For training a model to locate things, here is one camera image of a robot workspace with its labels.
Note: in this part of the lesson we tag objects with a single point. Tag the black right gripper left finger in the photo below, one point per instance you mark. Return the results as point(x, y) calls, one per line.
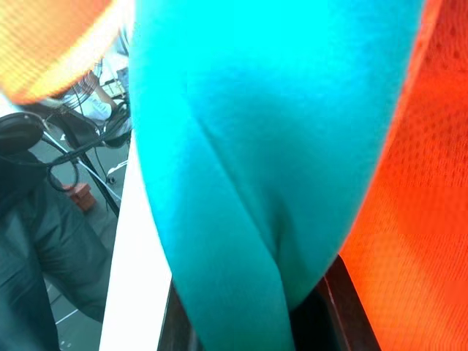
point(175, 325)

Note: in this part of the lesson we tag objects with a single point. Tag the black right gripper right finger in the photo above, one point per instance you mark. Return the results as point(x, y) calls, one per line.
point(347, 314)

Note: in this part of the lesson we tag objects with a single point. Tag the small red box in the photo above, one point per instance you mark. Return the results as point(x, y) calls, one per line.
point(82, 195)

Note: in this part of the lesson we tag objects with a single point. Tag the person in dark trousers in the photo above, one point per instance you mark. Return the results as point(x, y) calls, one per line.
point(55, 248)

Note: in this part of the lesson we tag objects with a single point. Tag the black round headset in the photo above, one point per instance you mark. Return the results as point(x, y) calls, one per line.
point(18, 128)

